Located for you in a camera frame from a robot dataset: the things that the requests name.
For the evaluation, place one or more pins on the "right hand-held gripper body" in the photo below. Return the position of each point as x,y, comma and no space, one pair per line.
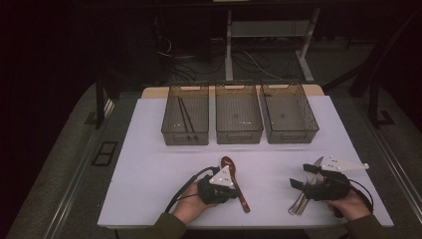
328,189

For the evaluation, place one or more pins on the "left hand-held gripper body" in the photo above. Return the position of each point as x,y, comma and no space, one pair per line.
214,194

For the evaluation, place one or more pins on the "metal knife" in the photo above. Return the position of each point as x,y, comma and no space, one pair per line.
319,162

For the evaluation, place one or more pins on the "metal fork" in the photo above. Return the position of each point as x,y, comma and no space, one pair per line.
295,205

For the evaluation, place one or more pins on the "brown wooden spoon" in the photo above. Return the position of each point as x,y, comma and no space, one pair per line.
227,162

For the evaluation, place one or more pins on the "smoky transparent plastic bin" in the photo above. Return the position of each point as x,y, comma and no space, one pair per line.
195,116
288,113
239,113

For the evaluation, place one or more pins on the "black chopstick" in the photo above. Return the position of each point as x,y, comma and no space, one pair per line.
182,114
187,114

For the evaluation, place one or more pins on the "person's left hand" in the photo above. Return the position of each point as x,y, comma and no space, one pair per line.
189,205

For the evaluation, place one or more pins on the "black metal stand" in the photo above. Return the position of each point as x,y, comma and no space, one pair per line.
373,106

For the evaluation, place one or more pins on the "white metal stand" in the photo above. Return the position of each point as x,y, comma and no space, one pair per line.
229,49

